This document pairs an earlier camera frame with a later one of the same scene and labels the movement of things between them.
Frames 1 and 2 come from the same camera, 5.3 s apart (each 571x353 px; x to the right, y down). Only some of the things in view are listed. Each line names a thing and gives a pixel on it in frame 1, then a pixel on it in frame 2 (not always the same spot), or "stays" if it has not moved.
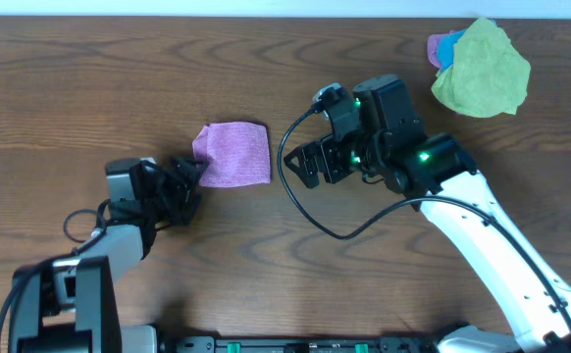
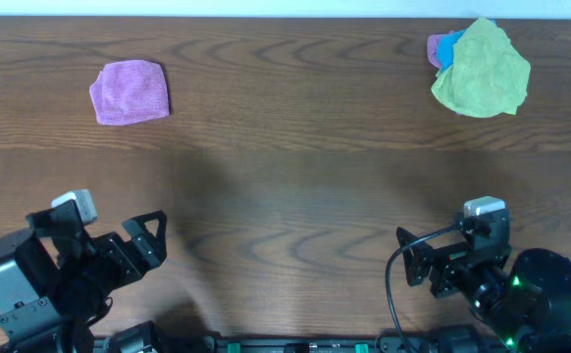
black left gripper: [186, 187] → [145, 251]
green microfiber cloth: [488, 75] stays
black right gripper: [305, 154] → [447, 261]
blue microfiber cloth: [445, 47] stays
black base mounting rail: [301, 343] stays
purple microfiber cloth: [237, 154] → [129, 91]
